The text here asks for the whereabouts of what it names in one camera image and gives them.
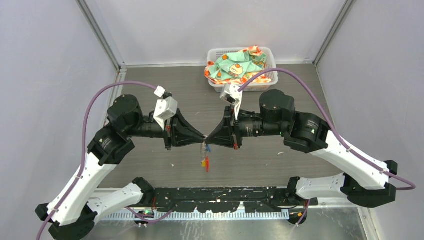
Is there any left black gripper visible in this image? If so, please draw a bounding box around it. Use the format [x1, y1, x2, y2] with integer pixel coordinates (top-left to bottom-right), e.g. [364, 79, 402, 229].
[125, 107, 205, 150]

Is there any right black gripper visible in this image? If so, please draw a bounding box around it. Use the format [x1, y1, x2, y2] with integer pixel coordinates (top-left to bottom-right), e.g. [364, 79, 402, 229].
[205, 102, 285, 149]

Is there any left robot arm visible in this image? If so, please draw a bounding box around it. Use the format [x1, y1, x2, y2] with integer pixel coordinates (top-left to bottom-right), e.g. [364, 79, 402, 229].
[35, 94, 205, 240]

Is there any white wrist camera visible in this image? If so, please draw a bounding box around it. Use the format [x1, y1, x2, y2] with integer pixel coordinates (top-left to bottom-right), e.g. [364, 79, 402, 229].
[153, 86, 178, 130]
[219, 83, 243, 121]

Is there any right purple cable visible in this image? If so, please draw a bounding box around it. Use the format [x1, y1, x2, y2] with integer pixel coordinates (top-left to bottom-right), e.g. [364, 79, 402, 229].
[237, 67, 417, 227]

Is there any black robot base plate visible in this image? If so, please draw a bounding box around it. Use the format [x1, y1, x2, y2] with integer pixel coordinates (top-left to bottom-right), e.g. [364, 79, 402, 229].
[137, 186, 307, 213]

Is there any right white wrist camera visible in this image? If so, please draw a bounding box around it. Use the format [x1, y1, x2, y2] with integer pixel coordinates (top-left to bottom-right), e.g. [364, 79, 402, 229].
[219, 83, 243, 121]

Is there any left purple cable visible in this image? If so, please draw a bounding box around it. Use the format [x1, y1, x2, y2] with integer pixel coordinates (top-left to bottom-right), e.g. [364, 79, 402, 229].
[35, 81, 175, 240]

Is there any colourful patterned cloth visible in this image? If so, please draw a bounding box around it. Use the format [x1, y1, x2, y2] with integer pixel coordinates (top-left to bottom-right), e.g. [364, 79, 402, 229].
[204, 45, 268, 85]

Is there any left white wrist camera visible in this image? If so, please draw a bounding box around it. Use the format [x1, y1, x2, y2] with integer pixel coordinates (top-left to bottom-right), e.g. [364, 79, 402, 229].
[153, 86, 178, 130]

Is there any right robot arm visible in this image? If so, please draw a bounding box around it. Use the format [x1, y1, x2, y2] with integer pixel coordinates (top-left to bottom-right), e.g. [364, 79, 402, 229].
[205, 89, 398, 208]

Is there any white plastic basket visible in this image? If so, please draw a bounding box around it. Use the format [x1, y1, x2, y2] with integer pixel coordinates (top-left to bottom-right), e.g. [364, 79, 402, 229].
[204, 45, 277, 93]

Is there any purple cable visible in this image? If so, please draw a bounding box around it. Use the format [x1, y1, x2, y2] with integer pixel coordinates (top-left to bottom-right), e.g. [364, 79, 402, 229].
[237, 67, 417, 227]
[35, 81, 175, 240]

